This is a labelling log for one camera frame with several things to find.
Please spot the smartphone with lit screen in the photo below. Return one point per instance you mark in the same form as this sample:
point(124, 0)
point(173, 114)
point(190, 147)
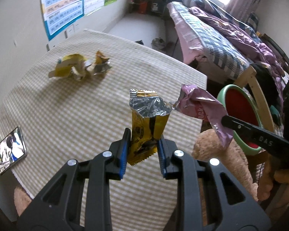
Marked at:
point(12, 150)

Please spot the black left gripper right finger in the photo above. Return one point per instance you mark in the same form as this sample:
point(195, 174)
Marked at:
point(209, 197)

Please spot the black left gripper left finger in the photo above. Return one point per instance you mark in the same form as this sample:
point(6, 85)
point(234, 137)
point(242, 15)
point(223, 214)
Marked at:
point(77, 197)

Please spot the beige checkered tablecloth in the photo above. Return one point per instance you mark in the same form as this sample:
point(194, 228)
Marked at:
point(64, 119)

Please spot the bed with purple bedding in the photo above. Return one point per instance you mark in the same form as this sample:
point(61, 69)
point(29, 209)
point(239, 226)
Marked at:
point(220, 46)

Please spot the blue bordered wall poster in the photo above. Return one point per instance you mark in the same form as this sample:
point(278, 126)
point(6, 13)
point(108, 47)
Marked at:
point(59, 14)

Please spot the brown plush teddy bear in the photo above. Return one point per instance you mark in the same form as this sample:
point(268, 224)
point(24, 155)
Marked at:
point(208, 146)

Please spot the person's right hand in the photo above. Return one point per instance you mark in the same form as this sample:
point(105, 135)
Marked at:
point(277, 173)

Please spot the yellow paper box wrapper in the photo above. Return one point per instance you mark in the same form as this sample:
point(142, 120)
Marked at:
point(74, 65)

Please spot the yellow black foil wrapper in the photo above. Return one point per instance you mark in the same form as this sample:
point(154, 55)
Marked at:
point(150, 114)

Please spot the white wall socket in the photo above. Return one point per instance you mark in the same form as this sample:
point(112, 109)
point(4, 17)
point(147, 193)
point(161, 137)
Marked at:
point(71, 30)

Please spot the green rimmed red trash bin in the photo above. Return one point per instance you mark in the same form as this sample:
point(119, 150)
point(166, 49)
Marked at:
point(240, 106)

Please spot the small crumpled yellow wrapper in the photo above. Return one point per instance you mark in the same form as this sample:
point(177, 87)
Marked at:
point(101, 65)

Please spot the pink foil snack bag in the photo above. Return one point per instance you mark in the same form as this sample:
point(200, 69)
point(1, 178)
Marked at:
point(198, 103)

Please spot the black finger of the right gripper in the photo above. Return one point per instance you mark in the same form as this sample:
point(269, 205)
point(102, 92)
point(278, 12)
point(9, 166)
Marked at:
point(275, 145)

